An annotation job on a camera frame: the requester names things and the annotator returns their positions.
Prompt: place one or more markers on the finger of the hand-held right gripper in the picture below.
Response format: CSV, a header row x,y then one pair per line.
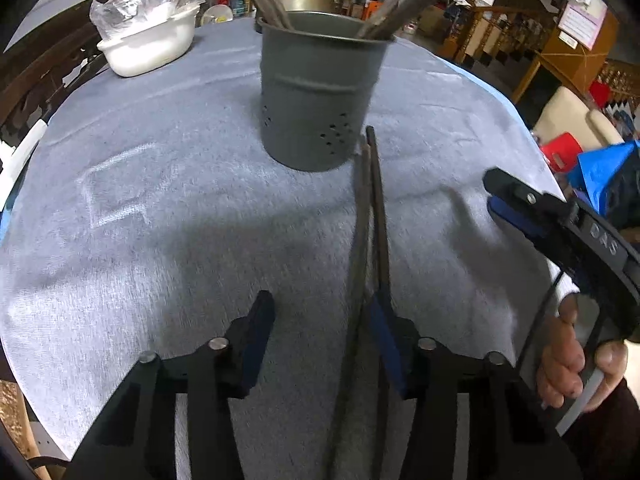
x,y
520,191
515,215

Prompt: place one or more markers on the clear plastic bag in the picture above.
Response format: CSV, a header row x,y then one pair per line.
x,y
135,5

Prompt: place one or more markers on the bunch of dark chopsticks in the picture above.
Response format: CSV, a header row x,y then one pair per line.
x,y
400,5

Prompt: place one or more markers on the red plastic stool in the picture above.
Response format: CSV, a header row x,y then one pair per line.
x,y
562,150

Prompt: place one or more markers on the grey metal utensil holder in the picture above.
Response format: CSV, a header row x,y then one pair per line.
x,y
315,100

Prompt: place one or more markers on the wooden stair railing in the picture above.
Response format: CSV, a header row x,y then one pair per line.
x,y
500,35

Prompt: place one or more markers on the dark wooden chopstick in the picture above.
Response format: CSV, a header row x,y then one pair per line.
x,y
377,220
357,260

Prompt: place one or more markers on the grey-blue tablecloth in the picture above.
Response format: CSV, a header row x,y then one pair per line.
x,y
175,260

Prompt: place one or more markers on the person's right forearm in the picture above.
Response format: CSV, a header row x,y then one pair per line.
x,y
615,440

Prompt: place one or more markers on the white bowl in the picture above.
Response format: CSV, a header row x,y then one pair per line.
x,y
150,50

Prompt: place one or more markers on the light blue under cloth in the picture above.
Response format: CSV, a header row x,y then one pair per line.
x,y
480,80

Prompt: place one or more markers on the person's right hand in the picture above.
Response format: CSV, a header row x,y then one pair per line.
x,y
562,365

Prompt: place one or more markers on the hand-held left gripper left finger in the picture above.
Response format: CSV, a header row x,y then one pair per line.
x,y
255,345

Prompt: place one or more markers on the wall poster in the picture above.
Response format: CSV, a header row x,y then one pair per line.
x,y
582,15

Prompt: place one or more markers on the beige chair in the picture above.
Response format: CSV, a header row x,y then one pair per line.
x,y
570,110

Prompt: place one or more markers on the dark carved wooden bench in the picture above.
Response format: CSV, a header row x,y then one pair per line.
x,y
30,85

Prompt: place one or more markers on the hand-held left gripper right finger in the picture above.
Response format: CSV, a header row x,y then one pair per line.
x,y
390,350

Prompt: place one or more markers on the blue plastic bag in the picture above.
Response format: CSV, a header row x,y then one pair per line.
x,y
600,175

